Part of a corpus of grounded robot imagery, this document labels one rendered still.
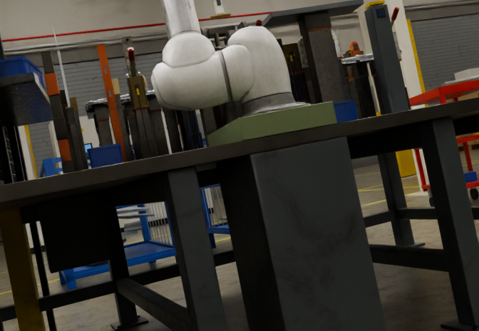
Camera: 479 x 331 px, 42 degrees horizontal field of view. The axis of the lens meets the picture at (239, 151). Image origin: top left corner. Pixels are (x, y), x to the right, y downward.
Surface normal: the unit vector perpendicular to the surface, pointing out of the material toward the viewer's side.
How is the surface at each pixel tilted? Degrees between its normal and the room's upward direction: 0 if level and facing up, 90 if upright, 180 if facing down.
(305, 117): 90
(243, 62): 86
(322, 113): 90
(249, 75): 94
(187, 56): 76
